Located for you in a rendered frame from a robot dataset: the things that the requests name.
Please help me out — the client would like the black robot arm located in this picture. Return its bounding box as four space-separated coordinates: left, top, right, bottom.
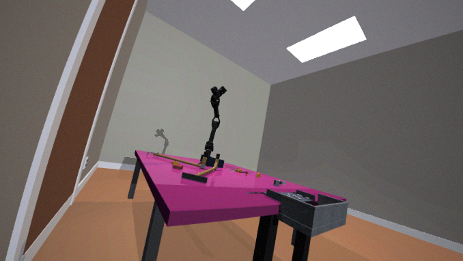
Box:
204 86 220 157

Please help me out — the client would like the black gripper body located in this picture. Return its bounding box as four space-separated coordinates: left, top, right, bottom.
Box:
211 86 227 101

